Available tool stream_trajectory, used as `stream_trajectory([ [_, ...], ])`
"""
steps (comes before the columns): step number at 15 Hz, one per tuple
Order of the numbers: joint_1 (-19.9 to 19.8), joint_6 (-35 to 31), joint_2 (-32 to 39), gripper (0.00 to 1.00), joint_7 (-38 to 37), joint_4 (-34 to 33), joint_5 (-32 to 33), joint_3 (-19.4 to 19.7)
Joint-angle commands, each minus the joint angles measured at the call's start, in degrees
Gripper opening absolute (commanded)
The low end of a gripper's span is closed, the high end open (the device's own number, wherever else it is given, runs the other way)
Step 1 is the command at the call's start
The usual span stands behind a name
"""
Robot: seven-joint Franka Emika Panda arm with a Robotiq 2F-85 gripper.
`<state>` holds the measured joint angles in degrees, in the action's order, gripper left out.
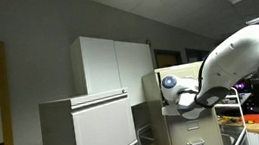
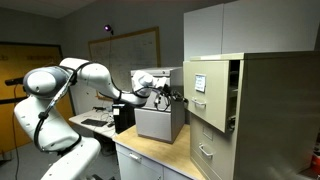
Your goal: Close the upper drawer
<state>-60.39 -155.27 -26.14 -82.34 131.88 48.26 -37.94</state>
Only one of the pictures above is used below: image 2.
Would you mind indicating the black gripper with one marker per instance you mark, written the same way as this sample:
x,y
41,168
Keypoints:
x,y
169,91

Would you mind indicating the beige drawer with white label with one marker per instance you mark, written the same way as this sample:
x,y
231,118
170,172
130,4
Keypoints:
x,y
210,103

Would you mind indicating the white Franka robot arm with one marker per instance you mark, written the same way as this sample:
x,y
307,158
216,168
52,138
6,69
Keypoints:
x,y
56,133

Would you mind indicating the beige drawer without label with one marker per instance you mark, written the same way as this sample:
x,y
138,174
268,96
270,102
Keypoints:
x,y
216,150

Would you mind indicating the grey lateral file cabinet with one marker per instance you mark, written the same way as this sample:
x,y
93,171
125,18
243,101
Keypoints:
x,y
160,123

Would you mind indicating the black computer tower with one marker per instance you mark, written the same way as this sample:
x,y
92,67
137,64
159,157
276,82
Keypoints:
x,y
122,116

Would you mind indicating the light grey desk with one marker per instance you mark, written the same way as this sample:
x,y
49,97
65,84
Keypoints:
x,y
96,128

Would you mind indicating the black keyboard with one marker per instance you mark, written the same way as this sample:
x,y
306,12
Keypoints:
x,y
94,122

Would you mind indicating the beige metal filing cabinet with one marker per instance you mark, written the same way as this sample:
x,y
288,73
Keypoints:
x,y
276,116

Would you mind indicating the yellow door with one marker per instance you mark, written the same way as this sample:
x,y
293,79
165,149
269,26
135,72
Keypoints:
x,y
13,60

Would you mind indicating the whiteboard with wooden frame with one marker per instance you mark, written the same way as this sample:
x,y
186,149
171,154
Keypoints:
x,y
133,56

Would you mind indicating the camera with purple light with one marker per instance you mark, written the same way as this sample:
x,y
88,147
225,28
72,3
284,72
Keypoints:
x,y
108,28

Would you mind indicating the white wall cabinet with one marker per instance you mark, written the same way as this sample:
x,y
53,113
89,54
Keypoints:
x,y
260,28

